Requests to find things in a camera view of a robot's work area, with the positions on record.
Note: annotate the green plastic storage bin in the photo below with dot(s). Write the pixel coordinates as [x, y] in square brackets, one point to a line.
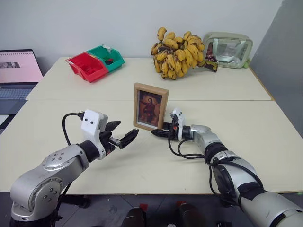
[114, 63]

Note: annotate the wooden picture frame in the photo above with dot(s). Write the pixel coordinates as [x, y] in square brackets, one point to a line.
[151, 92]

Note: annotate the clear pouch with grey trim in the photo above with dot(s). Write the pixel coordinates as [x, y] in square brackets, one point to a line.
[228, 50]

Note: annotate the clear plastic wrapper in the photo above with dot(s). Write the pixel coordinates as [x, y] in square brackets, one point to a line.
[107, 48]

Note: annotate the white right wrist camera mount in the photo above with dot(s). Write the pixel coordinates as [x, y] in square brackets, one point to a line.
[180, 116]

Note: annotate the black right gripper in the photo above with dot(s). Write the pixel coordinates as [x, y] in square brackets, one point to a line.
[174, 132]

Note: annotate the red plastic storage bin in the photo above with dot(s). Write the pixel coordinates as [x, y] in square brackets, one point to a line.
[87, 63]

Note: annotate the dark rounded shape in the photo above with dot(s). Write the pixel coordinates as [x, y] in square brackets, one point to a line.
[189, 216]
[135, 217]

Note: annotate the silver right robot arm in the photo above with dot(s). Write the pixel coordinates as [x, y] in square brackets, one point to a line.
[239, 175]

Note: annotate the small black parts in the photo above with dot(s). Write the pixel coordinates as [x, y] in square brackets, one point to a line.
[109, 61]

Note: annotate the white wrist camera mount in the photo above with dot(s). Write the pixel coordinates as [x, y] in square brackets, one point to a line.
[91, 121]
[180, 116]

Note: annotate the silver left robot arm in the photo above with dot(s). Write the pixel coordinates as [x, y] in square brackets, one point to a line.
[47, 175]

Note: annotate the open laptop with pink screen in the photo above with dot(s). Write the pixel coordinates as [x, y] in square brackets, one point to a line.
[17, 68]

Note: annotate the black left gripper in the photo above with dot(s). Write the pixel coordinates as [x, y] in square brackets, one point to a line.
[107, 142]

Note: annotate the bunch of yellow bananas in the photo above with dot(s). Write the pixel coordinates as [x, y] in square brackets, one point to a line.
[180, 55]

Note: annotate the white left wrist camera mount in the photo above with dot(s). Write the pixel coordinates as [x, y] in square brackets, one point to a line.
[91, 121]

